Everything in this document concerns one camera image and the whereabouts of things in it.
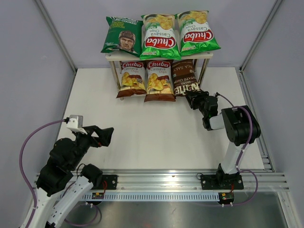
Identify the green Chuba bag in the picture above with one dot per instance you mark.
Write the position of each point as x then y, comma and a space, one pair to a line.
160, 40
196, 35

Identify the slotted cable duct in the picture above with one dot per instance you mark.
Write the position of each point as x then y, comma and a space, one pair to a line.
152, 196

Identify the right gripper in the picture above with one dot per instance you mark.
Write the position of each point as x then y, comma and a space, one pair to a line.
192, 97

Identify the dark brown sea salt bag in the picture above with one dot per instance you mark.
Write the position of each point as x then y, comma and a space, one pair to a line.
183, 77

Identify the aluminium mounting rail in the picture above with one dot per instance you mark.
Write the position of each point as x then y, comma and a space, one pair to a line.
184, 180

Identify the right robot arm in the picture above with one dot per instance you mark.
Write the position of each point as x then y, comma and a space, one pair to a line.
242, 129

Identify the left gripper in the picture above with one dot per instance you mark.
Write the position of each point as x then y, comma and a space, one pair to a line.
104, 135

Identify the dark green portrait chips bag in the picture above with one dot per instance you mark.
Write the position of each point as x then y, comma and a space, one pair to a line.
125, 35

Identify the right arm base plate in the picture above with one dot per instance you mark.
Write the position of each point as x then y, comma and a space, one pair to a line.
228, 182

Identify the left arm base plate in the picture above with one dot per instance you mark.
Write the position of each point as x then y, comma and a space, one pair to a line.
109, 182

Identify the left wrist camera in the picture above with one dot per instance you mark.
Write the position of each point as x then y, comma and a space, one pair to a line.
75, 124

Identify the brown Chuba bag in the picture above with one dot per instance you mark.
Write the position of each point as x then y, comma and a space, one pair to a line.
133, 79
159, 85

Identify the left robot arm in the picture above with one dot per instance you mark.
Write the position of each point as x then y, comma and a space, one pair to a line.
49, 212

